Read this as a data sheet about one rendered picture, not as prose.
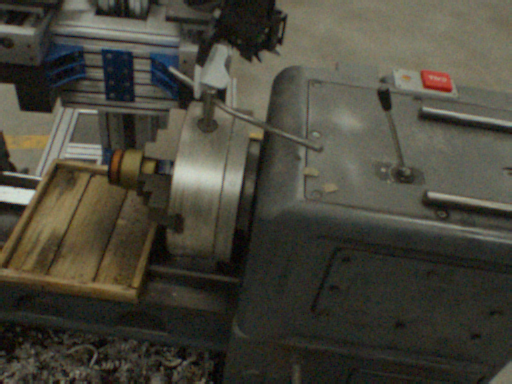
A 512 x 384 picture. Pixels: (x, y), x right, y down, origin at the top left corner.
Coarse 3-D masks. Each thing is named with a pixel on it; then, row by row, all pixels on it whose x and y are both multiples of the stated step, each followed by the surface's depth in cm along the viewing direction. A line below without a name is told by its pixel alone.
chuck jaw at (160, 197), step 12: (144, 180) 103; (156, 180) 103; (168, 180) 104; (144, 192) 100; (156, 192) 100; (168, 192) 100; (144, 204) 102; (156, 204) 97; (168, 204) 97; (156, 216) 98; (168, 216) 96; (180, 216) 95; (168, 228) 97; (180, 228) 97
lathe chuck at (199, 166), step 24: (192, 120) 97; (216, 120) 98; (192, 144) 94; (216, 144) 94; (192, 168) 93; (216, 168) 93; (192, 192) 93; (216, 192) 93; (192, 216) 95; (216, 216) 94; (168, 240) 99; (192, 240) 98
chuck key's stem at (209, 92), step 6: (204, 90) 90; (210, 90) 90; (204, 96) 91; (210, 96) 90; (204, 102) 92; (210, 102) 91; (204, 108) 93; (210, 108) 92; (204, 114) 94; (210, 114) 93; (204, 120) 95; (210, 120) 95; (204, 126) 96; (210, 126) 96
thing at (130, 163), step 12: (120, 156) 105; (132, 156) 105; (108, 168) 105; (120, 168) 105; (132, 168) 104; (144, 168) 105; (156, 168) 111; (108, 180) 106; (120, 180) 105; (132, 180) 105
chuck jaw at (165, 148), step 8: (176, 112) 106; (184, 112) 106; (176, 120) 106; (168, 128) 106; (176, 128) 106; (160, 136) 106; (168, 136) 106; (176, 136) 106; (152, 144) 106; (160, 144) 106; (168, 144) 106; (176, 144) 106; (144, 152) 106; (152, 152) 106; (160, 152) 106; (168, 152) 106; (168, 160) 106
